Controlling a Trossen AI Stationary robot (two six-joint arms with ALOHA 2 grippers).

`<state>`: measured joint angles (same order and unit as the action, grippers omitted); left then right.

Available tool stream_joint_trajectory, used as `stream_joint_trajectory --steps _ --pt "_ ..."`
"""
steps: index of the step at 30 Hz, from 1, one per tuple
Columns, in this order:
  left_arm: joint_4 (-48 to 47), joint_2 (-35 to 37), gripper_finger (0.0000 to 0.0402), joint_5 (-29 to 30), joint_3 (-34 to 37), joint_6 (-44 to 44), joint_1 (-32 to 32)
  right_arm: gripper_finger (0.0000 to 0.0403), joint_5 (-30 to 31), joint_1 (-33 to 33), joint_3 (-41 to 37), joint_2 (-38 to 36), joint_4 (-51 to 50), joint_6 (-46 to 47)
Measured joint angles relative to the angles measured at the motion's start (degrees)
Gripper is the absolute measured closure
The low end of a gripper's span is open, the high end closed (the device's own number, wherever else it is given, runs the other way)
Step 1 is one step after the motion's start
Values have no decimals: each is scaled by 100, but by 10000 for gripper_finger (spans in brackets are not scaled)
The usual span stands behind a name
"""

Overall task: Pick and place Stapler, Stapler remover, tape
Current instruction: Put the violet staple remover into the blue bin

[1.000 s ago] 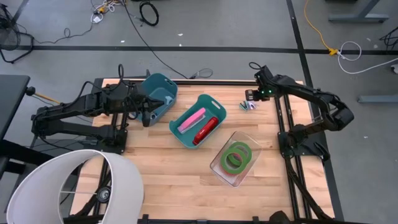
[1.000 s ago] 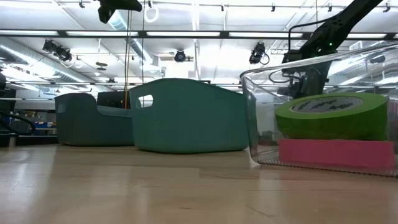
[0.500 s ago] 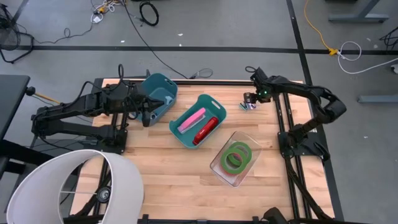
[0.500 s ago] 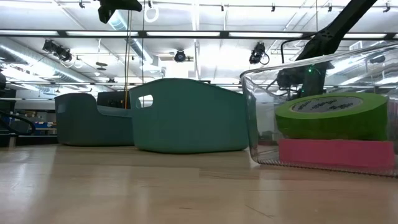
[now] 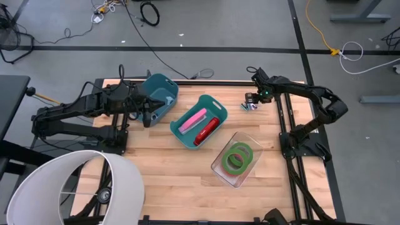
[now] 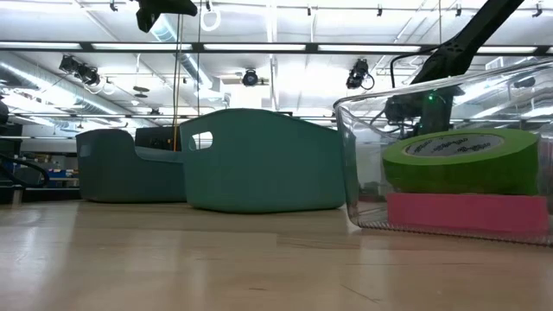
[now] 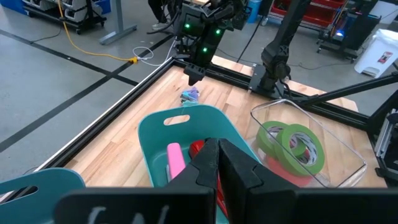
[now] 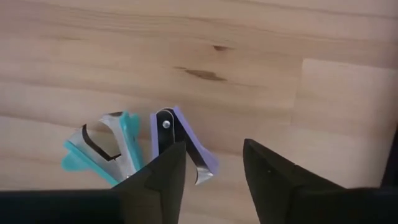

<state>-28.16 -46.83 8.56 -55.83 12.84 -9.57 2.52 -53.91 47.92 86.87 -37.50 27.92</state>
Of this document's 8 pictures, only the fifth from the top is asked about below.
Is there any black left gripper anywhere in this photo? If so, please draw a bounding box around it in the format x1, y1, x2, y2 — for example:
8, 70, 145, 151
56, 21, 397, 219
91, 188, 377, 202
133, 89, 166, 128

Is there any pink stapler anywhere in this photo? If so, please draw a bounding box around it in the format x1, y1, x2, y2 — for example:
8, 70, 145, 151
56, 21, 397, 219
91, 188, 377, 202
178, 107, 208, 135

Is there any red stapler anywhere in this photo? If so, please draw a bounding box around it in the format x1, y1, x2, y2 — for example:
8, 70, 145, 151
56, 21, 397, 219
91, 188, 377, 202
192, 117, 221, 147

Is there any dark teal plastic bin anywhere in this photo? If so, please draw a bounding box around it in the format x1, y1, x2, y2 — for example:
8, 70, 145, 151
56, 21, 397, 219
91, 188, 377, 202
137, 72, 180, 128

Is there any light teal plastic bin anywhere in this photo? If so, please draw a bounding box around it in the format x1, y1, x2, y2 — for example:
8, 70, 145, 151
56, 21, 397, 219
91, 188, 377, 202
170, 94, 229, 150

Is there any clear plastic bin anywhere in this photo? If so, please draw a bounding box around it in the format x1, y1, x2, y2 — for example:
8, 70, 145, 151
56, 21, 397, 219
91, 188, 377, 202
209, 129, 264, 188

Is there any white lamp shade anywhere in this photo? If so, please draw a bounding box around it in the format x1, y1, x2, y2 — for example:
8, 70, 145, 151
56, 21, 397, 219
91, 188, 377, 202
6, 149, 146, 225

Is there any grey straight desk foot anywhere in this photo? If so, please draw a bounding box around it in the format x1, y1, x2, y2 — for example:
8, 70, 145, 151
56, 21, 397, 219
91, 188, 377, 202
359, 95, 400, 104

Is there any grey T-shaped desk foot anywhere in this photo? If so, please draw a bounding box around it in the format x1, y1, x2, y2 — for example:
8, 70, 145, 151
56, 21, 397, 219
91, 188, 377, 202
329, 0, 392, 23

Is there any wooden stick black knob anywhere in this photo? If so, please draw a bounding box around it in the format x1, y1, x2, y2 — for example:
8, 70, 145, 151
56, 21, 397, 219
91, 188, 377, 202
26, 86, 62, 106

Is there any black desk leg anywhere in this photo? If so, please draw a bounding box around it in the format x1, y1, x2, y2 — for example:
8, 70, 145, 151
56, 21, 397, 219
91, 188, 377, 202
0, 139, 56, 181

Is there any black desk top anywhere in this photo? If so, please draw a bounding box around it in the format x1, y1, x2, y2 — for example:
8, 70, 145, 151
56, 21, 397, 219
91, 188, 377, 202
0, 74, 31, 140

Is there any black floor fan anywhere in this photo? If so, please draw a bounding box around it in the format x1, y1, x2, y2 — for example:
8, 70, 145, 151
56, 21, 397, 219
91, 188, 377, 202
0, 2, 35, 65

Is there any grey cable loop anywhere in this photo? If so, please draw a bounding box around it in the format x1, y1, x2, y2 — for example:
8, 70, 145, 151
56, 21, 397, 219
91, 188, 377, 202
189, 68, 215, 80

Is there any black aluminium table frame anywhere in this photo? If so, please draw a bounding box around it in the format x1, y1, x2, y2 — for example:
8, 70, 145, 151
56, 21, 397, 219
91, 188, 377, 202
70, 70, 337, 225

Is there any long black floor cable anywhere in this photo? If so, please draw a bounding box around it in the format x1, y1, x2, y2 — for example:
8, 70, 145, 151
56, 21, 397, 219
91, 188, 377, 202
122, 0, 191, 79

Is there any yellow extension cable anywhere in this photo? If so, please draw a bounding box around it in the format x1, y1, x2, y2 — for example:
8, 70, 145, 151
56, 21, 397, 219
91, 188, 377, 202
305, 0, 341, 57

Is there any white floor cable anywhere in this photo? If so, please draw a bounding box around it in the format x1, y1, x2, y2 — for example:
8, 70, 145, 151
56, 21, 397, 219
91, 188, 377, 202
339, 41, 400, 76

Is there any black cable coil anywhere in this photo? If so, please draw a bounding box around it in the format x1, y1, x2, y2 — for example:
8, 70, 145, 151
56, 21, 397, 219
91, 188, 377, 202
139, 1, 161, 27

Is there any white cable bundle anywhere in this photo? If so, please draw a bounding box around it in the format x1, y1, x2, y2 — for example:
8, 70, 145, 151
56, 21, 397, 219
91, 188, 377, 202
93, 0, 126, 15

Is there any thin black floor cable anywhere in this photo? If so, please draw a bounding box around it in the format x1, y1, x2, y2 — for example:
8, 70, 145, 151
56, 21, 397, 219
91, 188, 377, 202
31, 21, 96, 45

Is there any black cable bundle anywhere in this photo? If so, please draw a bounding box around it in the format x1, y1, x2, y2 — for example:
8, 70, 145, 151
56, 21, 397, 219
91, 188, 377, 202
381, 26, 400, 51

